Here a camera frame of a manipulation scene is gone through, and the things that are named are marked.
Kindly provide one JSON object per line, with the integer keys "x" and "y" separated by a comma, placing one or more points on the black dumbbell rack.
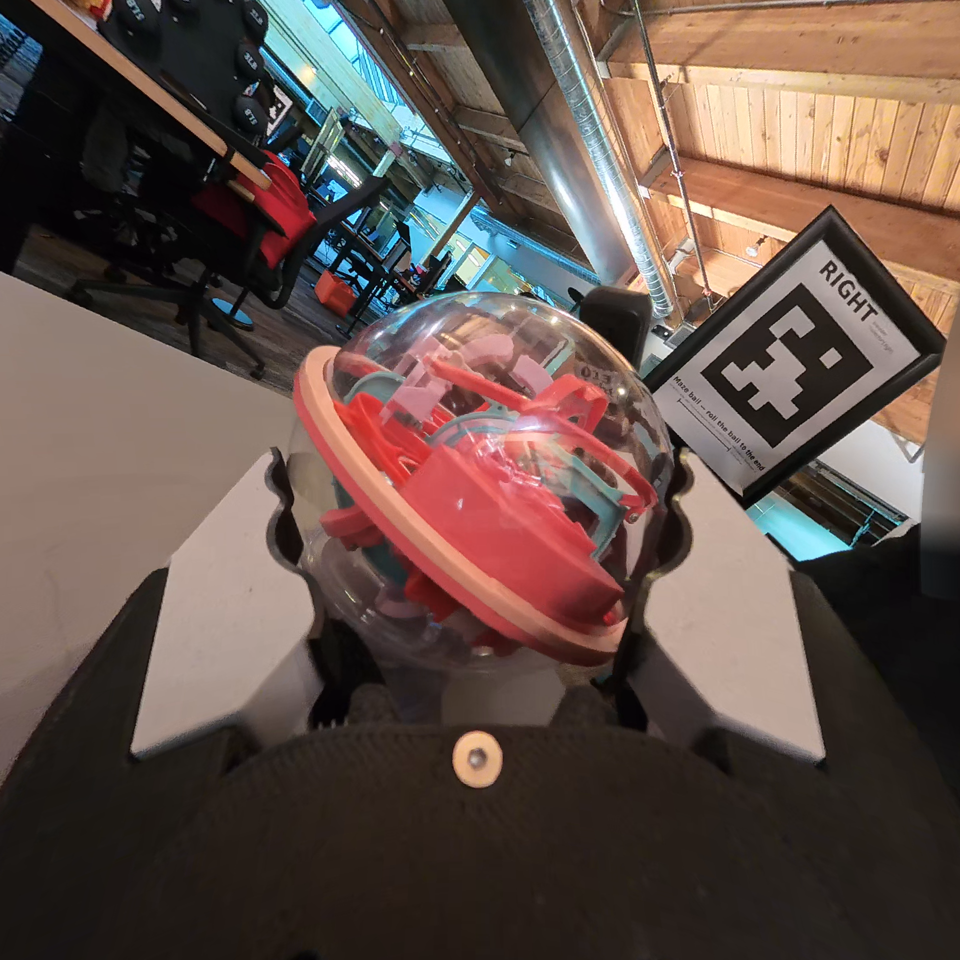
{"x": 202, "y": 52}

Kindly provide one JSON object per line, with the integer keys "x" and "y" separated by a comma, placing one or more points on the black office chair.
{"x": 352, "y": 202}

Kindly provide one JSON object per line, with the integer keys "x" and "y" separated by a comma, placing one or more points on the wooden desk black legs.
{"x": 191, "y": 120}

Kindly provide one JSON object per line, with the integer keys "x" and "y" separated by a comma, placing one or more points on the orange crate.
{"x": 337, "y": 289}

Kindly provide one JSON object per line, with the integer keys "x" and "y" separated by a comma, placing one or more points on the black framed marker sign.
{"x": 787, "y": 360}

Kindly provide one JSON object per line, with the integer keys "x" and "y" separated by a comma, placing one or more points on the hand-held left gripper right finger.
{"x": 727, "y": 637}

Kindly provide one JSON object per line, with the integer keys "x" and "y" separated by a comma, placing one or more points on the clear maze ball red tracks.
{"x": 510, "y": 540}

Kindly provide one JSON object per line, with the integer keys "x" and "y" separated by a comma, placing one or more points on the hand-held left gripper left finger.
{"x": 225, "y": 645}

